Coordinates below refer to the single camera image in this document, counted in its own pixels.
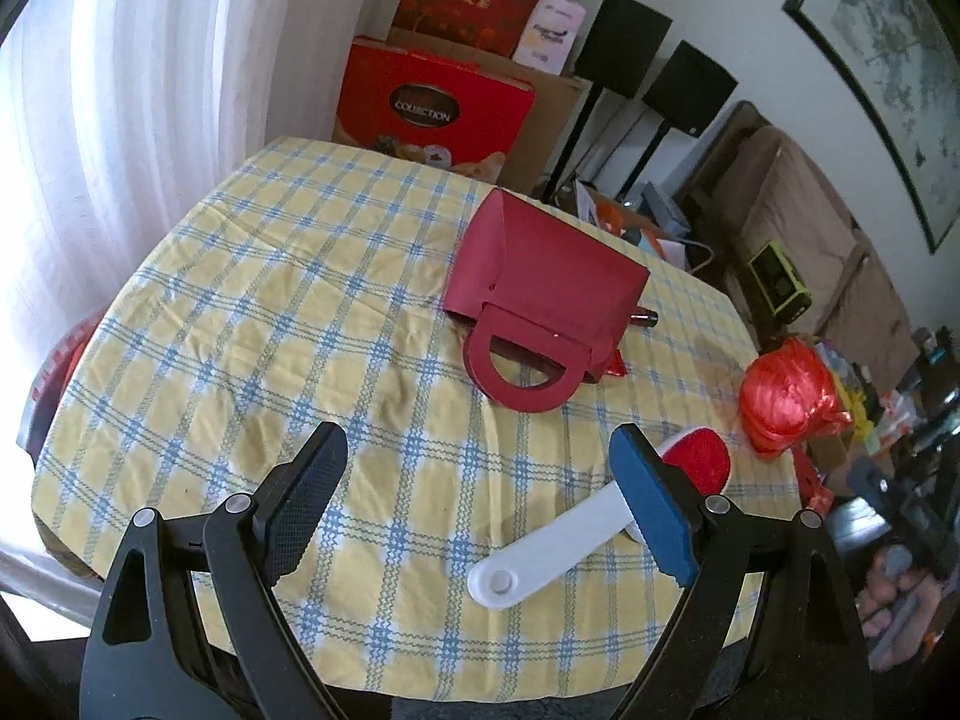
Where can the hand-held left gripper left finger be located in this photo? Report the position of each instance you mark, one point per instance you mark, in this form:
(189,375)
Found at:
(300,502)

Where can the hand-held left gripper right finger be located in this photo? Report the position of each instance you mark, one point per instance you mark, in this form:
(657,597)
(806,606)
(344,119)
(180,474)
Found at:
(652,502)

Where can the white lint brush red pad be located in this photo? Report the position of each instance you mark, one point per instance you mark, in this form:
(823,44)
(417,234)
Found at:
(555,540)

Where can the dark red handbag-shaped box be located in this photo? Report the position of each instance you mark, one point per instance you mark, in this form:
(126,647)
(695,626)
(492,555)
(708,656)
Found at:
(555,270)

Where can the person's right hand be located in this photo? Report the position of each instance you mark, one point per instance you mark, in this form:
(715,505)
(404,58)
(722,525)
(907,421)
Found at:
(919,583)

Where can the red foil piece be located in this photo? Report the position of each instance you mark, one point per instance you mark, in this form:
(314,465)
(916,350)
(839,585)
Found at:
(613,366)

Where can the red plastic twine ball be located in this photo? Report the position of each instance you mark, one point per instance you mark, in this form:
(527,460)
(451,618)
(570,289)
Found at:
(787,397)

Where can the small black cylinder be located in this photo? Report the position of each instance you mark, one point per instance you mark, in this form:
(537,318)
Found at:
(645,317)

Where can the yellow plaid tablecloth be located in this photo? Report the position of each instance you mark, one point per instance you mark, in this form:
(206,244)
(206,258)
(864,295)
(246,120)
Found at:
(300,315)

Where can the green boxy device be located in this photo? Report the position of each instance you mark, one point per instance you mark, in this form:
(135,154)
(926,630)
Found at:
(780,281)

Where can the black speaker stand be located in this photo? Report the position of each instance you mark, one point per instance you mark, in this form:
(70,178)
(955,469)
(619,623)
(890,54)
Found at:
(574,142)
(641,161)

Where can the beige sofa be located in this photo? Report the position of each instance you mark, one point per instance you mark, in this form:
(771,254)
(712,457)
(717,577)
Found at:
(802,195)

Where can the large brown carton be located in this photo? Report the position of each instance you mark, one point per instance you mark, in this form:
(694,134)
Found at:
(559,127)

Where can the red chocolate gift box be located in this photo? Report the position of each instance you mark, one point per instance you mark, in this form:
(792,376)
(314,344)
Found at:
(427,112)

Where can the black speaker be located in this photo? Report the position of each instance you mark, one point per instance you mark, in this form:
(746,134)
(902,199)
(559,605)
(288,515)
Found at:
(690,90)
(622,45)

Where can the white curtain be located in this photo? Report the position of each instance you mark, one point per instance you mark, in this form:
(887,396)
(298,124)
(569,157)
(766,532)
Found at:
(112,127)

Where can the small white pink box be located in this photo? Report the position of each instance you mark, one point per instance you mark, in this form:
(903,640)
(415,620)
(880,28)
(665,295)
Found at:
(547,34)

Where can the framed ink painting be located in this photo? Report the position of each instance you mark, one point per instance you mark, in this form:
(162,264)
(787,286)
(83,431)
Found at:
(885,37)

